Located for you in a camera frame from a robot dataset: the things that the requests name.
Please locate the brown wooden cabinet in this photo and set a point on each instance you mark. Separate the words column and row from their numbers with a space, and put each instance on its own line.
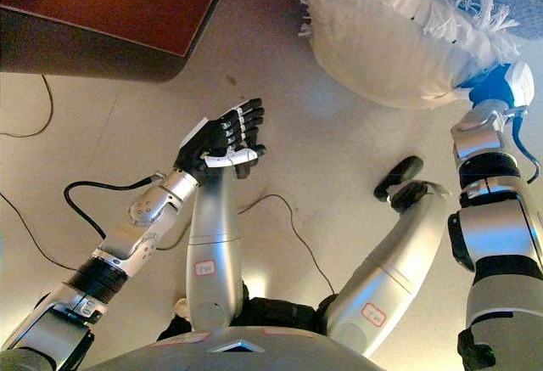
column 106, row 10

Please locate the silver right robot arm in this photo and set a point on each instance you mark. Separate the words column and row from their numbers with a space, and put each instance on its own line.
column 492, row 226

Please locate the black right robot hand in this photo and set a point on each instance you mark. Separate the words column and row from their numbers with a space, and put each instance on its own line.
column 509, row 84

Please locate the grey robot torso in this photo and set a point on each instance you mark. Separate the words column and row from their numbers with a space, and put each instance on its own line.
column 254, row 356

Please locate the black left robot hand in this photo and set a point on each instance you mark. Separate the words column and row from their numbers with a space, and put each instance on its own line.
column 220, row 137

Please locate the silver robot leg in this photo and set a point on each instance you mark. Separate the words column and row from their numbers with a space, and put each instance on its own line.
column 214, row 235
column 394, row 269

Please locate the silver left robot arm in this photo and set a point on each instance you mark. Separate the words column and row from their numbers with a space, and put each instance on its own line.
column 127, row 243

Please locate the silver left robot leg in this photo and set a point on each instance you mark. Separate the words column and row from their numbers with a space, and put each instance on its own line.
column 214, row 235

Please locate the white fringed throw pillow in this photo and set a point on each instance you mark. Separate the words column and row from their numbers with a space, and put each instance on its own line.
column 382, row 44

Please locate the silver right robot leg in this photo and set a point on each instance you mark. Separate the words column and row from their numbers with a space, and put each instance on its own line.
column 394, row 269

